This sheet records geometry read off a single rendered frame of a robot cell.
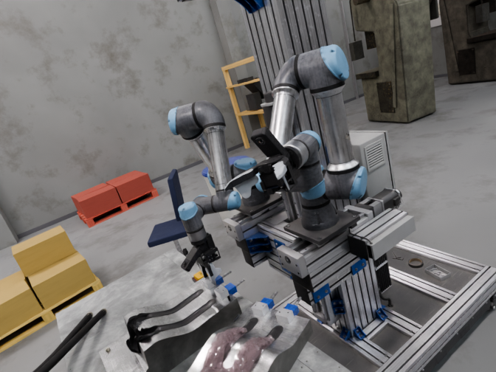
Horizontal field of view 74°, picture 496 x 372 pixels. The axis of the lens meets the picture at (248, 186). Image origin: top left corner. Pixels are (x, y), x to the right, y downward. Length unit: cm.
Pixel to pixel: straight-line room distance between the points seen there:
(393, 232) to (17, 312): 334
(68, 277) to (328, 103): 322
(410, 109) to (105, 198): 563
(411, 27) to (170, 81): 476
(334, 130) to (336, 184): 19
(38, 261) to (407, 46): 620
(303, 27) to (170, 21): 669
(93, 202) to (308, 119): 512
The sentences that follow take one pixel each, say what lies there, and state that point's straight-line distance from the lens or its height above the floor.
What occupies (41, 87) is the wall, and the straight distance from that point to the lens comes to 739.
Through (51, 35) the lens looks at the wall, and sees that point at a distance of 755.
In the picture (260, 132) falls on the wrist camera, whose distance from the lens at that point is 79.
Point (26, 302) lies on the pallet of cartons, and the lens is 386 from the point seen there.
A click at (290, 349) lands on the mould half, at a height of 86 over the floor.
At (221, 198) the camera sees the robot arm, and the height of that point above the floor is 123.
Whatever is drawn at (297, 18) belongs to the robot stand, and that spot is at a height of 181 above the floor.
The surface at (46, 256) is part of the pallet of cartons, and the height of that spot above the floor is 50.
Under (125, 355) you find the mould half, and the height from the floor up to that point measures 86.
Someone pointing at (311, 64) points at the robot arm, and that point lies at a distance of 114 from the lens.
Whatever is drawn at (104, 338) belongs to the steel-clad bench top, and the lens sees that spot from 169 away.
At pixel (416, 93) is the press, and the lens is 684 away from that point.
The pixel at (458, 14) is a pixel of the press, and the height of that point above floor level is 155.
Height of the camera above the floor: 168
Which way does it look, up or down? 18 degrees down
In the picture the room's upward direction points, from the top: 17 degrees counter-clockwise
